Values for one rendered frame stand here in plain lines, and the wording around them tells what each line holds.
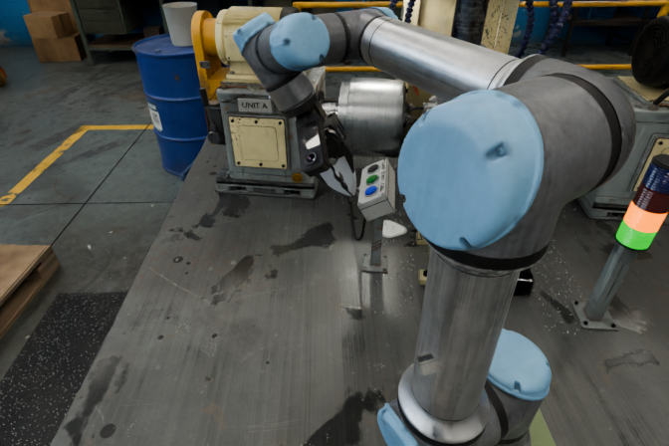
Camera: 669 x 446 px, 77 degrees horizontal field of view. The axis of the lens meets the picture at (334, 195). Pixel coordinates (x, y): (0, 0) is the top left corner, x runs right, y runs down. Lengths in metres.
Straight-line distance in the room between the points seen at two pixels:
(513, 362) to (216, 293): 0.71
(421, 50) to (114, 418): 0.84
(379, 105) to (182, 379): 0.87
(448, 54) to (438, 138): 0.23
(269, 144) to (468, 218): 1.04
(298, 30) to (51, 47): 6.15
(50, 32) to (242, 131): 5.40
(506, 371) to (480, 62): 0.42
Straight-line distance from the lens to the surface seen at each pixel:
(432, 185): 0.34
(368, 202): 0.93
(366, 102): 1.27
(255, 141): 1.32
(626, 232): 1.02
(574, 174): 0.37
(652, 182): 0.97
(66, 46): 6.62
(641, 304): 1.29
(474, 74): 0.52
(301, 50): 0.61
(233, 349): 1.00
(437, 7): 1.53
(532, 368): 0.70
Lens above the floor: 1.59
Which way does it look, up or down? 34 degrees down
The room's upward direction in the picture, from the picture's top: straight up
